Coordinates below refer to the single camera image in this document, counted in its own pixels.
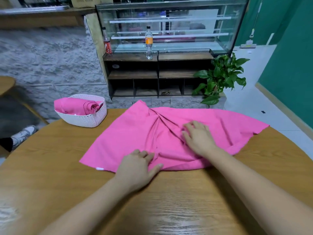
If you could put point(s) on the white mop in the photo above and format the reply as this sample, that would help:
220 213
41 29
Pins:
248 45

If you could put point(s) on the pink towel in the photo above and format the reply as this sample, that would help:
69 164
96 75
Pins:
73 106

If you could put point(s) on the person's right forearm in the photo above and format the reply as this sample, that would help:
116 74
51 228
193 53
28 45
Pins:
259 193

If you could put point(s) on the white flat tray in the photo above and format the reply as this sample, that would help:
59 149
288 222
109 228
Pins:
34 9

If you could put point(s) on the small round wooden side table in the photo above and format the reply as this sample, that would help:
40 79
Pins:
6 84

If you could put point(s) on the clear bottle with orange label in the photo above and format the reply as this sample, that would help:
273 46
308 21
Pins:
148 41

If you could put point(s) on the person's left hand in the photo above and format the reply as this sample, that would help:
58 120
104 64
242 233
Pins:
134 171

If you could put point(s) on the person's left forearm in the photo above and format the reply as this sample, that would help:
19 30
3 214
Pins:
88 210

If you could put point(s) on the red label cola bottle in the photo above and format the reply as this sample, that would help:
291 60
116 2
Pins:
107 44

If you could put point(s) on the cardboard box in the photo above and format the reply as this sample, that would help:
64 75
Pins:
90 1

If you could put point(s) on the person's right hand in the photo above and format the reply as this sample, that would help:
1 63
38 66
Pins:
200 139

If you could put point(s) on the wooden bar counter top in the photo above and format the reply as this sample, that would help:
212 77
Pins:
44 18

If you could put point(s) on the green potted plant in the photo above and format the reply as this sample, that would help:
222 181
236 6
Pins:
220 78

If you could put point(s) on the pile of pink cloths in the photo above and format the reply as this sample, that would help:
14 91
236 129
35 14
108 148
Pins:
137 129

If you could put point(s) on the white shoe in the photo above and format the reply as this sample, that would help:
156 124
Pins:
24 135

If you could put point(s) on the glass display case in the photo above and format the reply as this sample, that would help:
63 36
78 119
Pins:
176 26

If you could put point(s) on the white woven plastic basket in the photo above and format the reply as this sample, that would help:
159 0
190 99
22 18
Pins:
85 120

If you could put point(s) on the dark wooden shelf cabinet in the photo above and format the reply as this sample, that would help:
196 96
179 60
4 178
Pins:
132 71

